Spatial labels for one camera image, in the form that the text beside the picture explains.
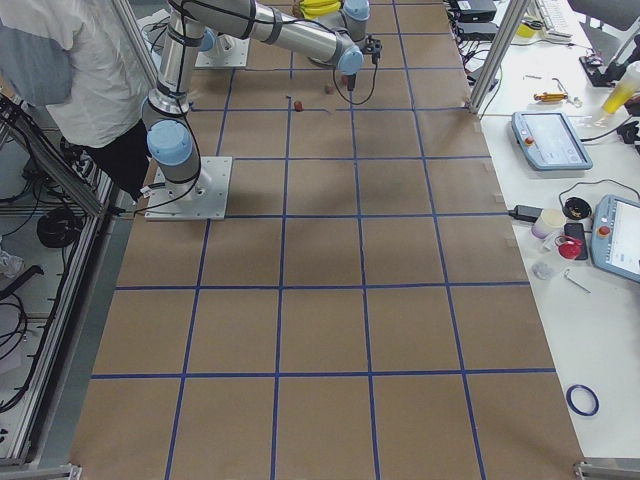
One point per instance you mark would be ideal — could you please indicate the teach pendant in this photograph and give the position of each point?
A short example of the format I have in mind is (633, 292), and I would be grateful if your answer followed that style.
(549, 141)
(615, 237)

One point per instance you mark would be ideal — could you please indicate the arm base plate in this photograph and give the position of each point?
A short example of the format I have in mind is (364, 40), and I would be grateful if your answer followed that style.
(222, 52)
(181, 202)

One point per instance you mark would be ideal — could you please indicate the person in white shirt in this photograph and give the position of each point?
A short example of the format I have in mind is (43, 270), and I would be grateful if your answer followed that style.
(69, 58)

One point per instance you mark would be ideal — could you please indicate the teach pendant near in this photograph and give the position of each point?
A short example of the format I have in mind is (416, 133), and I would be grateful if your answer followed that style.
(615, 237)

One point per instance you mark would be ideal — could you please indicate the red round object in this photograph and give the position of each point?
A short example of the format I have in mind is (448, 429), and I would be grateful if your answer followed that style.
(568, 247)

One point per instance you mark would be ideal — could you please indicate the gold handled tool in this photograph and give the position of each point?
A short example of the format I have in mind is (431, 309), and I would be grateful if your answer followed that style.
(547, 97)

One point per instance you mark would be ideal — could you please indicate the blue tape roll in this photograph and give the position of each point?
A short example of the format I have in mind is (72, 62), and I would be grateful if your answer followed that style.
(582, 400)

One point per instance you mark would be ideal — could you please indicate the yellow bottle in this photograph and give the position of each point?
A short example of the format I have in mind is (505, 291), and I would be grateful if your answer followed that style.
(624, 90)

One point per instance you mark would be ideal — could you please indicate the teach pendant far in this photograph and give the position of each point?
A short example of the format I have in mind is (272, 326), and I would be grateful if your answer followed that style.
(549, 141)

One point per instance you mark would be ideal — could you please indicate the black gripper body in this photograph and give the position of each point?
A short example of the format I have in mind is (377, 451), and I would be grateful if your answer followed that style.
(351, 78)

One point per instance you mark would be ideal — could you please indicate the aluminium frame post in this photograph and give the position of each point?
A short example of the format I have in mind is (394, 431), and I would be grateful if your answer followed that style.
(511, 19)

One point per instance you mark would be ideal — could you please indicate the white cup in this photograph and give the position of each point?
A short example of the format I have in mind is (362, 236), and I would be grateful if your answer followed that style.
(549, 220)

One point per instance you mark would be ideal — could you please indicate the yellow banana bunch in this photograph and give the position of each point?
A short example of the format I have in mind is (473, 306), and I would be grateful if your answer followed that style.
(312, 9)

